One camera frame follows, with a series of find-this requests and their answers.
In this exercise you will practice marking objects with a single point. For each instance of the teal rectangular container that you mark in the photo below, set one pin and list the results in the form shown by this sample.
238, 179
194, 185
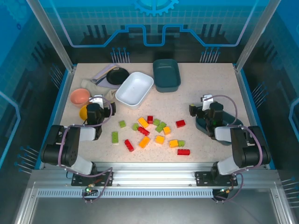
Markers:
166, 72
230, 117

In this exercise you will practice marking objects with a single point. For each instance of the green square lego brick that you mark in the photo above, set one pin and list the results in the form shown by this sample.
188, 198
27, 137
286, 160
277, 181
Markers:
135, 126
122, 123
181, 143
156, 121

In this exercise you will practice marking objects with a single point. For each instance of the green long lego brick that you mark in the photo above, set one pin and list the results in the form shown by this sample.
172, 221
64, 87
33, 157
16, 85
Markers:
115, 137
161, 127

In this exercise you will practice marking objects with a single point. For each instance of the white rectangular container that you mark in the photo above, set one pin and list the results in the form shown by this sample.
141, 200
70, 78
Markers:
134, 89

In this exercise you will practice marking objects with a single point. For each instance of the orange square lego brick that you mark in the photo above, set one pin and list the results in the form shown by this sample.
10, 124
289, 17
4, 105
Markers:
160, 139
166, 130
173, 143

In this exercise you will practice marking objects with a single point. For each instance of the orange long lego brick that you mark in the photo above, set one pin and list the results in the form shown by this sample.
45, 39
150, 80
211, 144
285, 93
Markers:
144, 142
143, 122

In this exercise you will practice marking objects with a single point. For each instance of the red long lego brick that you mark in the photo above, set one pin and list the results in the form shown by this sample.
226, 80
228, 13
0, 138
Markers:
143, 131
129, 145
183, 151

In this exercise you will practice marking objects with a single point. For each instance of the red small lego brick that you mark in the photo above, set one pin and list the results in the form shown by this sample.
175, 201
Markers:
150, 119

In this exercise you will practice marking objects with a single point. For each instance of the yellow bowl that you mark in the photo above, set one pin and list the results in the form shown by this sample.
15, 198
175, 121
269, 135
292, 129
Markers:
83, 113

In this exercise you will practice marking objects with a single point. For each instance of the pink cup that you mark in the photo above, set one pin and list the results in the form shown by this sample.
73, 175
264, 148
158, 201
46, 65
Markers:
80, 96

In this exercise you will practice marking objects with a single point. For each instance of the beige cloth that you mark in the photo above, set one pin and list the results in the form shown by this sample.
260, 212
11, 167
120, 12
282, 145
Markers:
93, 87

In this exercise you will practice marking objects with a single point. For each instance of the black round pan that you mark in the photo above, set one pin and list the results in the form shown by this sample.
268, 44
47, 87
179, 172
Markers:
117, 76

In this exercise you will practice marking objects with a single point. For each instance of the grey spoon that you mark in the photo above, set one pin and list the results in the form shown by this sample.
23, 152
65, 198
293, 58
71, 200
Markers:
94, 81

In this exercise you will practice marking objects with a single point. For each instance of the beige wooden utensil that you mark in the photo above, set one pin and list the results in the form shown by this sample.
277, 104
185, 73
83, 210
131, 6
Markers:
106, 72

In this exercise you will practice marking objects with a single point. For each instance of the purple tray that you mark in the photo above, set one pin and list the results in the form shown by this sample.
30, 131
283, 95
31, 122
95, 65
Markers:
101, 72

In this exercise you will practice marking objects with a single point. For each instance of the small connector with green light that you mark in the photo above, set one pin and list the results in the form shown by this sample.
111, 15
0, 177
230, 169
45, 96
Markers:
90, 190
225, 190

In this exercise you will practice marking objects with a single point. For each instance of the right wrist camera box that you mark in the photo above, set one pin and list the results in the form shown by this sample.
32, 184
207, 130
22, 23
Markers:
207, 101

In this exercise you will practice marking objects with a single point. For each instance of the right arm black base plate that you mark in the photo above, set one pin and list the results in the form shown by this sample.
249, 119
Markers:
203, 178

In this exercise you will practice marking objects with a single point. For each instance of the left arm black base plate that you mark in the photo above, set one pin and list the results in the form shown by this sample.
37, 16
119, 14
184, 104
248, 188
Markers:
79, 180

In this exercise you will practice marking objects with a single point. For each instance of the aluminium mounting rail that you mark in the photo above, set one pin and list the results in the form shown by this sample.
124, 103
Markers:
154, 173

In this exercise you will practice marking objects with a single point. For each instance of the aluminium corner post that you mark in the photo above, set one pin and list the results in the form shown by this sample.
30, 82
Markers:
51, 35
257, 35

